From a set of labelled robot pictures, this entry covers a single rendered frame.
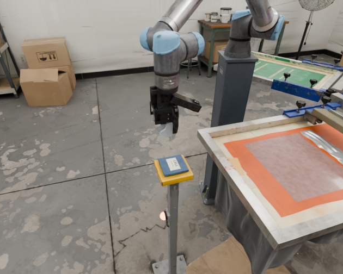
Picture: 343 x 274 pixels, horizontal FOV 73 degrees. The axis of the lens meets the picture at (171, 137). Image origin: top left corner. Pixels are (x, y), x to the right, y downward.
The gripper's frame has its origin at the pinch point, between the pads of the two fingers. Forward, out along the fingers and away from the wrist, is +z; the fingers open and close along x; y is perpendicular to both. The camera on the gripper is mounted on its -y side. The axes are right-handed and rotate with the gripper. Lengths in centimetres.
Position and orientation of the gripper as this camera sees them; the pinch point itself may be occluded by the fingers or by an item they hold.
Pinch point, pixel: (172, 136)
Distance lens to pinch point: 84.1
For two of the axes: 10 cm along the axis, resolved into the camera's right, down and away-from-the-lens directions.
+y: -9.6, 1.7, -2.4
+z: 0.0, 8.1, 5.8
